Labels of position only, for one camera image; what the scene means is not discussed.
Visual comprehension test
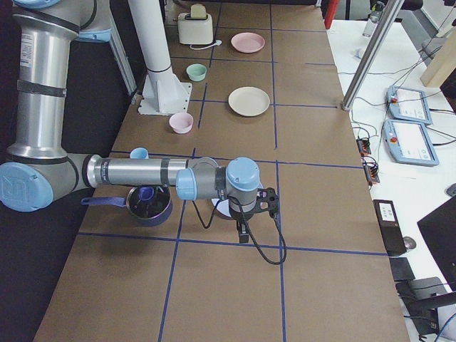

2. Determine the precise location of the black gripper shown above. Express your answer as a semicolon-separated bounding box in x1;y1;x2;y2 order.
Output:
228;196;258;244

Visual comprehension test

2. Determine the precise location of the blue plate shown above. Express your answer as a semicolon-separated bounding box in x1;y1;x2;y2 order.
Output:
211;198;232;219

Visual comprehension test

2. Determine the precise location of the pink plate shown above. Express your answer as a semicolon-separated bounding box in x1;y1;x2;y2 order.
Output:
231;32;266;53

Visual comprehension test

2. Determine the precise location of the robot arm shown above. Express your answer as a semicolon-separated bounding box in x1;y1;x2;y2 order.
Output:
1;1;261;243

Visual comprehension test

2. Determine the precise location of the dark blue pot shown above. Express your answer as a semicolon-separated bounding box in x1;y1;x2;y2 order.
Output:
81;185;173;227

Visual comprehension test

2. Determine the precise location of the dark blue cup in pot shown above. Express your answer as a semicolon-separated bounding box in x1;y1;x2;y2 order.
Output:
138;187;155;202

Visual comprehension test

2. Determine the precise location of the pink bowl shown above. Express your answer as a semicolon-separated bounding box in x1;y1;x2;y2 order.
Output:
169;113;194;134

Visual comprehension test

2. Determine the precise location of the cream plate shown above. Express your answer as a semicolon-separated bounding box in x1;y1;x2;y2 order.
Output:
228;86;270;117

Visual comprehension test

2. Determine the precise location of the light blue cup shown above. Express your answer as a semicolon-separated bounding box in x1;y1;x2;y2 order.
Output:
130;147;149;160

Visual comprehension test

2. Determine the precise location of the orange connector board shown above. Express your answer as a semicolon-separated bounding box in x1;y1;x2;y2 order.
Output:
356;138;380;187

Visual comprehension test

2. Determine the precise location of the black power box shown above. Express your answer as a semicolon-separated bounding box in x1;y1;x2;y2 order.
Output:
373;199;407;257

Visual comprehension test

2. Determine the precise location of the white mounting pole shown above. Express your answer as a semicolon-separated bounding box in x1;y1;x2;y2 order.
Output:
128;0;192;115

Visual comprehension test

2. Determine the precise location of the green bowl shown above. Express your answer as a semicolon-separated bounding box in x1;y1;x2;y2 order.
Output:
186;63;207;82

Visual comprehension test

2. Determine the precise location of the lower teach pendant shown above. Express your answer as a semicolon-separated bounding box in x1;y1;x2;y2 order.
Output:
383;119;440;167

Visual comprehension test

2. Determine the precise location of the teach pendant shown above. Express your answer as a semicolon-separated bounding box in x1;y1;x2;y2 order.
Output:
383;119;440;167
386;85;432;125

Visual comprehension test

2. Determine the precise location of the black monitor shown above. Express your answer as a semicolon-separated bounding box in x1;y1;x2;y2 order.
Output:
418;200;455;290

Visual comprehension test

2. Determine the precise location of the cream toaster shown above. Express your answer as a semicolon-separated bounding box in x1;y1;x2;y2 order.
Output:
177;13;222;50

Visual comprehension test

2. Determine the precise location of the upper teach pendant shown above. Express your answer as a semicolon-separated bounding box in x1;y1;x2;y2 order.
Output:
386;85;432;125

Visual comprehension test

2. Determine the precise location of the toast slice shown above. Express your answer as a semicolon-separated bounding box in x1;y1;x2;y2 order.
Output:
190;4;207;20

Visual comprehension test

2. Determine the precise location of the water bottle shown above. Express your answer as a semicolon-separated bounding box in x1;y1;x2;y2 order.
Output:
362;1;385;37

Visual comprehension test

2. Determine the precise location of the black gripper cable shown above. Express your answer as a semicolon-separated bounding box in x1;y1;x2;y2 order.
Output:
192;187;287;265

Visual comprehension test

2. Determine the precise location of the aluminium frame post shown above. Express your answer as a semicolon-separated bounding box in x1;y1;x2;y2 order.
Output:
341;0;404;111

